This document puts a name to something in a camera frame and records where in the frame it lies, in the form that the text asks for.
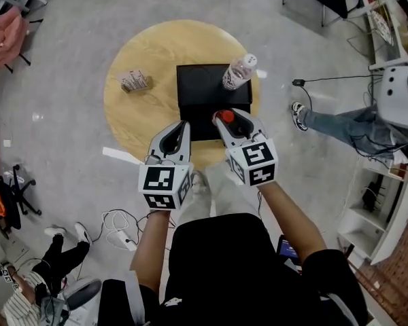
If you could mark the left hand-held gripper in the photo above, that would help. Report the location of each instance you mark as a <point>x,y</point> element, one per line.
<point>160,182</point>

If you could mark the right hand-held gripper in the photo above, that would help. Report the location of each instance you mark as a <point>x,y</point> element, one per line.
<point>256,163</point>

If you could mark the small red bottle cap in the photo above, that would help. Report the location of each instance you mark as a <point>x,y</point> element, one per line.
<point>226,115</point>

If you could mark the black tray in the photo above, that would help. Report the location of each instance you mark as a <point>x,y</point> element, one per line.
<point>204,93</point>

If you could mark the person's right forearm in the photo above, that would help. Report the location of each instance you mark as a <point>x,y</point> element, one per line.
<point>292,222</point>

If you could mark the person's left forearm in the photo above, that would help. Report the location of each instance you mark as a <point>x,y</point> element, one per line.
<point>149,250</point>

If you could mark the round yellow wooden table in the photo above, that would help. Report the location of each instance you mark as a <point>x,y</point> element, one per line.
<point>146,121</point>

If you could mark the person's left white shoe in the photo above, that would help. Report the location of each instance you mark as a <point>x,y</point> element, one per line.
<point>198,182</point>

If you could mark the clear plastic water bottle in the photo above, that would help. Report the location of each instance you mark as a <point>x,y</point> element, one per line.
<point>238,73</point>

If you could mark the person's light trousers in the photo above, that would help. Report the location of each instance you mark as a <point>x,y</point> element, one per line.
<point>221,189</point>

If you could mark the black power adapter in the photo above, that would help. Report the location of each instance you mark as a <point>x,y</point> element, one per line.
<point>298,83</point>

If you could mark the white power strip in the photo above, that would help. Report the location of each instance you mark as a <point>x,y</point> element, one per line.
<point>126,240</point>

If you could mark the dark device blue screen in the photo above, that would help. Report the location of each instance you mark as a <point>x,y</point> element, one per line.
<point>287,250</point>

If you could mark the person's black shirt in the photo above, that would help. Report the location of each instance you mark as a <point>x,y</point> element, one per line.
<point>224,270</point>

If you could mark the black swivel chair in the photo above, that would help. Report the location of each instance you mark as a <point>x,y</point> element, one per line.
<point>24,192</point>

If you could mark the low white shelf unit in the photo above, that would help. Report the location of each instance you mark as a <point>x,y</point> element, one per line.
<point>367,222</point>

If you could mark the white hard-shell backpack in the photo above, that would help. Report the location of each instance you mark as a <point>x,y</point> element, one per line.
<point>394,93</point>

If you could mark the white socket plate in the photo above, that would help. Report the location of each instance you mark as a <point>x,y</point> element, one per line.
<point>7,143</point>

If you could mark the pink armchair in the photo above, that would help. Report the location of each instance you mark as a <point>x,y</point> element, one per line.
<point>3,39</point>

